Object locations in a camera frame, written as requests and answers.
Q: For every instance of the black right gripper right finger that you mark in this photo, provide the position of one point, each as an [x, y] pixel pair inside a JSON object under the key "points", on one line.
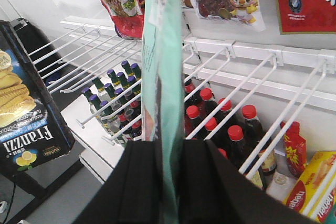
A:
{"points": [[213, 191]]}

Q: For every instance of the red snack pouch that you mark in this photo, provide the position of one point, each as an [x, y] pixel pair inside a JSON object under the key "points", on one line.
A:
{"points": [[295, 150]]}

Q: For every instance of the black Franzzi cookie box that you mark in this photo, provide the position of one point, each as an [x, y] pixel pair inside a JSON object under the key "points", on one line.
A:
{"points": [[33, 131]]}

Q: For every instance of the yellow Nabati wafer box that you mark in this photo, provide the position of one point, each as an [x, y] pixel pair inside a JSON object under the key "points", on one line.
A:
{"points": [[308, 183]]}

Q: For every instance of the red Dahongpao bag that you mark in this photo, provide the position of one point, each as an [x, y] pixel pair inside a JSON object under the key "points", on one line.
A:
{"points": [[306, 16]]}

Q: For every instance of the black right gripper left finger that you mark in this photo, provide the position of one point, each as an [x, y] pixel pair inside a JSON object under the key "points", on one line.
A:
{"points": [[131, 192]]}

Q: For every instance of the teal goji berry bag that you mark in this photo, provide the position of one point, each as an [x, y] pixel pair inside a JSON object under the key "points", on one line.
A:
{"points": [[162, 97]]}

